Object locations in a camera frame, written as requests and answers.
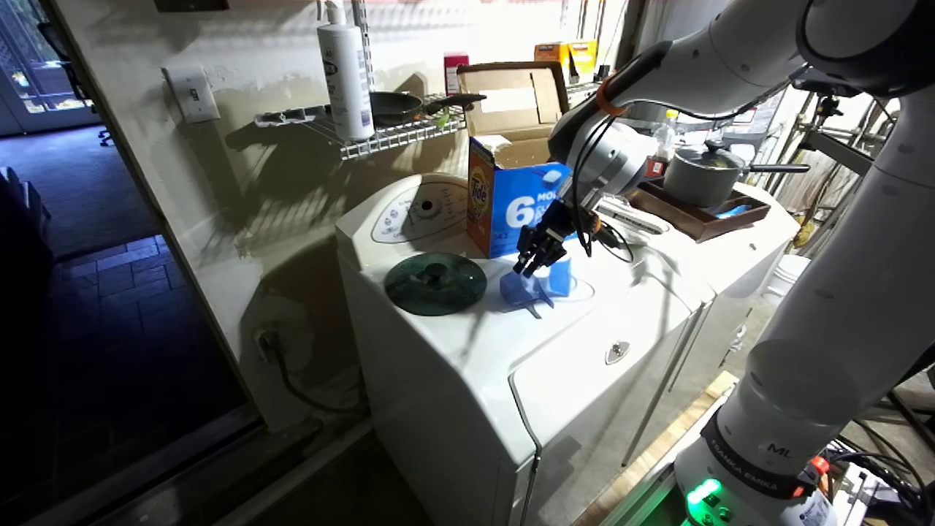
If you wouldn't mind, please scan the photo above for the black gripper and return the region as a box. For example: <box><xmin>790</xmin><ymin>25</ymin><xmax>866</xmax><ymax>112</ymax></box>
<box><xmin>513</xmin><ymin>187</ymin><xmax>608</xmax><ymax>282</ymax></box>

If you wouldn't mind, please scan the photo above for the blue cardboard detergent box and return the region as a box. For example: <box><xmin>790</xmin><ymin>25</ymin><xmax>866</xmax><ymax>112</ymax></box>
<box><xmin>457</xmin><ymin>60</ymin><xmax>577</xmax><ymax>264</ymax></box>

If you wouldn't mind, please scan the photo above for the dark green round lid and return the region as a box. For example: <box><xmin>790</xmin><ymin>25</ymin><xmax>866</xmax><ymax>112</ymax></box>
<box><xmin>380</xmin><ymin>251</ymin><xmax>488</xmax><ymax>320</ymax></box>

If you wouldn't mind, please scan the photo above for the white washing machine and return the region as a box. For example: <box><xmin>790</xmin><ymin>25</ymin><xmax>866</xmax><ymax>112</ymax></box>
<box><xmin>335</xmin><ymin>174</ymin><xmax>709</xmax><ymax>526</ymax></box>

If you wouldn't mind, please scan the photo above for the brown wooden tray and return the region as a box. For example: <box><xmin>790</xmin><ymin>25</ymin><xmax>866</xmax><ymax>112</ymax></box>
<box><xmin>627</xmin><ymin>181</ymin><xmax>776</xmax><ymax>245</ymax></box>

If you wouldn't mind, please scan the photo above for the clear bottle with red label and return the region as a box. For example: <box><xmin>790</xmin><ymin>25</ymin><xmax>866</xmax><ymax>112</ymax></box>
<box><xmin>646</xmin><ymin>108</ymin><xmax>688</xmax><ymax>187</ymax></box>

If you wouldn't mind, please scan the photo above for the red small container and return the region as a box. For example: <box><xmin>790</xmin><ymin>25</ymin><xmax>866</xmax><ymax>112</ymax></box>
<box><xmin>441</xmin><ymin>54</ymin><xmax>473</xmax><ymax>101</ymax></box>

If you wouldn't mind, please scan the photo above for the yellow box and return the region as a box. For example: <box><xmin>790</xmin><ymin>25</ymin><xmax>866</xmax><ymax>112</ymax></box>
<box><xmin>532</xmin><ymin>39</ymin><xmax>605</xmax><ymax>87</ymax></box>

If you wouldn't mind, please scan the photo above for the tall white bottle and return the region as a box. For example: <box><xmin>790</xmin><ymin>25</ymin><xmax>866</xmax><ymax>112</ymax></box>
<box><xmin>317</xmin><ymin>0</ymin><xmax>380</xmax><ymax>146</ymax></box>

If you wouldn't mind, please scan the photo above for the green plastic clamp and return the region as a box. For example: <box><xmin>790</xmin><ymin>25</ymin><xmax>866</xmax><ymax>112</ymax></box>
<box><xmin>681</xmin><ymin>478</ymin><xmax>736</xmax><ymax>526</ymax></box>

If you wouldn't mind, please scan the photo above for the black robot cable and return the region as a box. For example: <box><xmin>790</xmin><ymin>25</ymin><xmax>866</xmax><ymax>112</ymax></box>
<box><xmin>567</xmin><ymin>114</ymin><xmax>614</xmax><ymax>260</ymax></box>

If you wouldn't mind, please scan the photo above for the orange strap on arm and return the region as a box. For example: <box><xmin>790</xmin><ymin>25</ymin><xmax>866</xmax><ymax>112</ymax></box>
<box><xmin>595</xmin><ymin>76</ymin><xmax>633</xmax><ymax>123</ymax></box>

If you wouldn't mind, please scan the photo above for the grey pot with handle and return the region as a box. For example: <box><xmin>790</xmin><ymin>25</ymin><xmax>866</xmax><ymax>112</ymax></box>
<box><xmin>662</xmin><ymin>137</ymin><xmax>812</xmax><ymax>215</ymax></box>

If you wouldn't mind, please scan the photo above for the white wire shelf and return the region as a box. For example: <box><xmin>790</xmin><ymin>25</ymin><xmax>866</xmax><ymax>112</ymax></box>
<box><xmin>256</xmin><ymin>104</ymin><xmax>470</xmax><ymax>165</ymax></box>

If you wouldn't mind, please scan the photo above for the black wall power cord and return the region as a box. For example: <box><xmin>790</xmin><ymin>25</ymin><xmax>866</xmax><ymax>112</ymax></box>
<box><xmin>253</xmin><ymin>324</ymin><xmax>370</xmax><ymax>425</ymax></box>

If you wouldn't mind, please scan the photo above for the black camera on stand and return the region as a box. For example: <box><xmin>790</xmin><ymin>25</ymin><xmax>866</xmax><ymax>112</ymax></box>
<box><xmin>790</xmin><ymin>71</ymin><xmax>909</xmax><ymax>258</ymax></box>

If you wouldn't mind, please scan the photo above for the white wall outlet plate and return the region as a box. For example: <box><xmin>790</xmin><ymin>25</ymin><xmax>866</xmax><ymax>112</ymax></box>
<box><xmin>162</xmin><ymin>66</ymin><xmax>226</xmax><ymax>127</ymax></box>

